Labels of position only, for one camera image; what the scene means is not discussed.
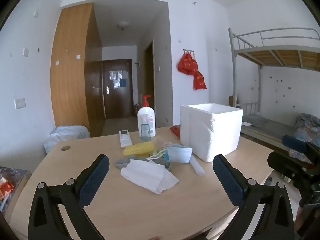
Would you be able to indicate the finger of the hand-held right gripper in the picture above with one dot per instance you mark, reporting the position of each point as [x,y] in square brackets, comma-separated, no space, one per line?
[282,161]
[293,143]

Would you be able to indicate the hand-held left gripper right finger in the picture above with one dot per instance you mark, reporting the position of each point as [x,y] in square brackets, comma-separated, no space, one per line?
[228,180]

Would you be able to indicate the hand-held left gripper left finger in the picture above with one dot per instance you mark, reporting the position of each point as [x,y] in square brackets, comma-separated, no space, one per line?
[95,180]

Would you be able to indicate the grey sock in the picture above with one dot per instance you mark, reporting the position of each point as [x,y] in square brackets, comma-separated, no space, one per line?
[125,162]

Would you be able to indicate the white foam box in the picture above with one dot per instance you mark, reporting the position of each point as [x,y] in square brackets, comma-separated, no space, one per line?
[217,135]

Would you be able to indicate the white tissue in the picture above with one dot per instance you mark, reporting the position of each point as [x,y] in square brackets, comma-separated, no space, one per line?
[147,175]

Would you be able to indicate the yellow sponge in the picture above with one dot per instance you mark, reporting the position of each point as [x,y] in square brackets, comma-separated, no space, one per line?
[138,148]

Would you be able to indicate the blue face mask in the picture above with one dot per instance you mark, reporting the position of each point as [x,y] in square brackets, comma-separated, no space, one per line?
[172,145]
[180,155]

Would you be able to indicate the blue quilt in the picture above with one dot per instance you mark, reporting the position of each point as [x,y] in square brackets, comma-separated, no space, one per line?
[308,126]

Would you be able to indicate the grey mattress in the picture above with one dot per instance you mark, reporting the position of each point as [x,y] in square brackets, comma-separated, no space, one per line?
[270,126]

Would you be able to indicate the white foam strip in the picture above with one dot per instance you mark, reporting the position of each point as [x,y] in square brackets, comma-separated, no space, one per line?
[197,167]

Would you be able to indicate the small white cloth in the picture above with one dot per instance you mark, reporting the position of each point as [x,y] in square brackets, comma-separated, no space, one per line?
[246,124]

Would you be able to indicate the white remote control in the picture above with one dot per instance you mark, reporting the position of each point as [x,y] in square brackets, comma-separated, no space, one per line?
[125,138]

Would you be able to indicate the white wrapped bundle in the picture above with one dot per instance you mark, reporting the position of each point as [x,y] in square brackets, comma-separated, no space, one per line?
[67,136]

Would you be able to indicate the red packet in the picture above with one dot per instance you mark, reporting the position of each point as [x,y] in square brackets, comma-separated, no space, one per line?
[175,131]

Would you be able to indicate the brown wooden board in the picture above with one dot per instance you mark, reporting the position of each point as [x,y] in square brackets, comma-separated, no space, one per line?
[232,101]

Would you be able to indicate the dark brown entrance door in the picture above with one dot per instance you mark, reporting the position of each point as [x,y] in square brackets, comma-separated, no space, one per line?
[117,102]

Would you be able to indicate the white pump lotion bottle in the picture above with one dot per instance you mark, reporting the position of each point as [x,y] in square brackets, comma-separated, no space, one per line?
[146,115]

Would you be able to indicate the colourful printed bag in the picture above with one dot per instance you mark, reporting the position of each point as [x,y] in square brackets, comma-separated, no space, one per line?
[10,187]

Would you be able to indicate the metal bunk bed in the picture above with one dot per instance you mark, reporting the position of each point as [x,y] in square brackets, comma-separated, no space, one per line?
[275,55]

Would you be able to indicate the red cloth bag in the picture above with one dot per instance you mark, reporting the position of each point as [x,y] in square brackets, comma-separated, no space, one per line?
[199,81]
[187,63]

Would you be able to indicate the paper notices on door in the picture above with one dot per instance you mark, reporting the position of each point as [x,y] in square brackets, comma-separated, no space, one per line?
[117,78]

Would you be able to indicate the brown side door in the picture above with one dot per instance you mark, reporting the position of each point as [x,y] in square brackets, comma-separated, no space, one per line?
[149,80]

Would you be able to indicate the wooden wardrobe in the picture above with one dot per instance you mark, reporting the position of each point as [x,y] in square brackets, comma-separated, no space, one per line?
[70,67]

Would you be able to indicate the ceiling lamp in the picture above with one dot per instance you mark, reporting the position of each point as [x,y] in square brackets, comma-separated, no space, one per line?
[122,25]

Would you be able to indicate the white wall switch panel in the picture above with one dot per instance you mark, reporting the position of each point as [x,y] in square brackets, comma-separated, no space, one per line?
[20,103]

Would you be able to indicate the wall hook rack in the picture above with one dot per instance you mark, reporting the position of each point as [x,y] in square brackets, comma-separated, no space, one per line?
[188,51]

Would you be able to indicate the white square wall hook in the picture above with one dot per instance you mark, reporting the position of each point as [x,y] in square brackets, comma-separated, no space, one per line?
[25,52]
[36,14]

